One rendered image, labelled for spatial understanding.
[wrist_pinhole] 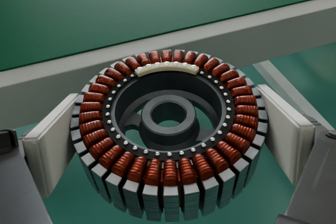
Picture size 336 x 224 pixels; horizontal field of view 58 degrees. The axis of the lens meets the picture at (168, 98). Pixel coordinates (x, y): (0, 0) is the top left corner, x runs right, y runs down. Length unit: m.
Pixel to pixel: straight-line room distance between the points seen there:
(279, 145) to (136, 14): 0.21
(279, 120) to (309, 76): 1.31
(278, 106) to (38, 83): 0.19
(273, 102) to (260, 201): 0.87
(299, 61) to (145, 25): 1.28
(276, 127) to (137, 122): 0.08
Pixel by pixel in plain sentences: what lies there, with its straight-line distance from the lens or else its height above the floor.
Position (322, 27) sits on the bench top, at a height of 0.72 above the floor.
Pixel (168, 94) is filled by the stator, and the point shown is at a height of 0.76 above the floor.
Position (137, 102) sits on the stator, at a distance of 0.20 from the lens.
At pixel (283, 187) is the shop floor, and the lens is 1.08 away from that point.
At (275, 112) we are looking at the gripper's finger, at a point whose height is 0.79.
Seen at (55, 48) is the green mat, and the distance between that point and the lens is 0.29.
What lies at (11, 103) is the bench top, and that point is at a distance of 0.29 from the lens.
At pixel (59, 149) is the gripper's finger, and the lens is 0.16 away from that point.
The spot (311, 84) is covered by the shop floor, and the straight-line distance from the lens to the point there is 1.44.
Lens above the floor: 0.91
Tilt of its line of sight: 46 degrees down
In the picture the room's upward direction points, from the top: 3 degrees counter-clockwise
